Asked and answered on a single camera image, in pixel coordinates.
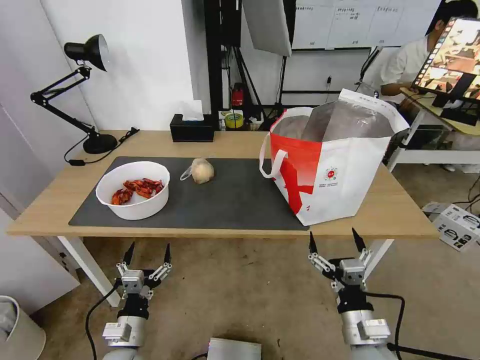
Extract pale wooden side table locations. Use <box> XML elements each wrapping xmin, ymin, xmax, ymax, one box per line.
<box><xmin>385</xmin><ymin>86</ymin><xmax>480</xmax><ymax>174</ymax></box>

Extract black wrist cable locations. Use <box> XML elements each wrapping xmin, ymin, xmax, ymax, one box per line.
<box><xmin>364</xmin><ymin>292</ymin><xmax>480</xmax><ymax>358</ymax></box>
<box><xmin>85</xmin><ymin>287</ymin><xmax>123</xmax><ymax>360</ymax></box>

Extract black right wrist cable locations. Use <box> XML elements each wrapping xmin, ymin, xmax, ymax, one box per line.
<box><xmin>364</xmin><ymin>292</ymin><xmax>480</xmax><ymax>358</ymax></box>

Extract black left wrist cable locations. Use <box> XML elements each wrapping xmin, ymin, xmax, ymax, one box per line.
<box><xmin>85</xmin><ymin>287</ymin><xmax>123</xmax><ymax>360</ymax></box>

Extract black lamp power cable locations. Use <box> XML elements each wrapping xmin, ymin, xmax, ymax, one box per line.
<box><xmin>64</xmin><ymin>127</ymin><xmax>141</xmax><ymax>167</ymax></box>

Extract white softbox light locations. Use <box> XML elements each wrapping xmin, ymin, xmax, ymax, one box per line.
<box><xmin>241</xmin><ymin>0</ymin><xmax>294</xmax><ymax>58</ymax></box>

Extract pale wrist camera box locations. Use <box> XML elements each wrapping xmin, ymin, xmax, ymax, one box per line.
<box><xmin>338</xmin><ymin>259</ymin><xmax>367</xmax><ymax>291</ymax></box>
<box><xmin>121</xmin><ymin>270</ymin><xmax>146</xmax><ymax>298</ymax></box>

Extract black desk lamp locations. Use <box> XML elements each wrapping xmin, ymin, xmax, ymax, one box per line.
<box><xmin>29</xmin><ymin>33</ymin><xmax>119</xmax><ymax>155</ymax></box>

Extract black metal frame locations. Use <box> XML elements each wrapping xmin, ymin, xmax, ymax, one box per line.
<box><xmin>203</xmin><ymin>0</ymin><xmax>243</xmax><ymax>112</ymax></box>

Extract white round takeout bowl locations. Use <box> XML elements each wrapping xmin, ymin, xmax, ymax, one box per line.
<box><xmin>95</xmin><ymin>160</ymin><xmax>171</xmax><ymax>221</ymax></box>

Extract red canister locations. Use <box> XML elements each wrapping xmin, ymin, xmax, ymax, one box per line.
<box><xmin>231</xmin><ymin>82</ymin><xmax>245</xmax><ymax>110</ymax></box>

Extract computer monitor with stand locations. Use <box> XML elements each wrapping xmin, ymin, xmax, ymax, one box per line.
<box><xmin>410</xmin><ymin>15</ymin><xmax>480</xmax><ymax>127</ymax></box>

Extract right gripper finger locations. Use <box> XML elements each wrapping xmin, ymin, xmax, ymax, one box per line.
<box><xmin>307</xmin><ymin>231</ymin><xmax>337</xmax><ymax>279</ymax></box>
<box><xmin>351</xmin><ymin>227</ymin><xmax>373</xmax><ymax>272</ymax></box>

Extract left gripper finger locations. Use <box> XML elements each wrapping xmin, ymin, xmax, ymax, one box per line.
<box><xmin>115</xmin><ymin>241</ymin><xmax>136</xmax><ymax>279</ymax></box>
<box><xmin>148</xmin><ymin>243</ymin><xmax>173</xmax><ymax>283</ymax></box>

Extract white printed cardboard box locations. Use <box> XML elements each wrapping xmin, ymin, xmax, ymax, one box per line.
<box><xmin>421</xmin><ymin>201</ymin><xmax>480</xmax><ymax>253</ymax></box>

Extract red crayfish shell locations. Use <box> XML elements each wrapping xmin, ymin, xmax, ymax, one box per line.
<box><xmin>123</xmin><ymin>178</ymin><xmax>166</xmax><ymax>199</ymax></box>
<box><xmin>110</xmin><ymin>188</ymin><xmax>135</xmax><ymax>206</ymax></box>

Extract yellow green tape roll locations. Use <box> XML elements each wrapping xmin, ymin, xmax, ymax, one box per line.
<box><xmin>224</xmin><ymin>110</ymin><xmax>244</xmax><ymax>132</ymax></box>

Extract person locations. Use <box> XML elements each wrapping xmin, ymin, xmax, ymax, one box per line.
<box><xmin>380</xmin><ymin>0</ymin><xmax>479</xmax><ymax>107</ymax></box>

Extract dark grey desk mat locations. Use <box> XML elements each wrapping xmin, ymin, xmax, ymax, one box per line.
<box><xmin>68</xmin><ymin>156</ymin><xmax>311</xmax><ymax>230</ymax></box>

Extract black tissue box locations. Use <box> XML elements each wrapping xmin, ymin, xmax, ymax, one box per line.
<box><xmin>169</xmin><ymin>113</ymin><xmax>216</xmax><ymax>144</ymax></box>

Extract white whiteboard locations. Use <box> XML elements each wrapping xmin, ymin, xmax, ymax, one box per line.
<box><xmin>290</xmin><ymin>0</ymin><xmax>444</xmax><ymax>51</ymax></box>

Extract crumpled wrapper trash ball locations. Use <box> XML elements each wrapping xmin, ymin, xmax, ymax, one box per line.
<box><xmin>179</xmin><ymin>157</ymin><xmax>216</xmax><ymax>185</ymax></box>

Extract white table leg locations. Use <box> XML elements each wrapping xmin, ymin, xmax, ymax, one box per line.
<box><xmin>364</xmin><ymin>238</ymin><xmax>395</xmax><ymax>279</ymax></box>
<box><xmin>57</xmin><ymin>235</ymin><xmax>122</xmax><ymax>309</ymax></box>

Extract black light stand tripod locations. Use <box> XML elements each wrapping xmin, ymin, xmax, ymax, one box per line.
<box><xmin>233</xmin><ymin>46</ymin><xmax>290</xmax><ymax>110</ymax></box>

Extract white and red takeout bag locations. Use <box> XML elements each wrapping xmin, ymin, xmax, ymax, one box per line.
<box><xmin>259</xmin><ymin>88</ymin><xmax>411</xmax><ymax>227</ymax></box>

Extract grey waste bin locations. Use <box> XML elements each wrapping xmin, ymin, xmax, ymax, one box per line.
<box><xmin>0</xmin><ymin>295</ymin><xmax>47</xmax><ymax>360</ymax></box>

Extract white cabinet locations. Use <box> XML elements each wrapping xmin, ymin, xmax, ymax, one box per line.
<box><xmin>0</xmin><ymin>101</ymin><xmax>95</xmax><ymax>317</ymax></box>

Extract grey robot front housing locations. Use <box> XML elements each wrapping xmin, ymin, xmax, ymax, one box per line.
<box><xmin>206</xmin><ymin>337</ymin><xmax>263</xmax><ymax>360</ymax></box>

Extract white tissue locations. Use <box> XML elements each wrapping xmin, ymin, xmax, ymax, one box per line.
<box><xmin>175</xmin><ymin>100</ymin><xmax>206</xmax><ymax>123</ymax></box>

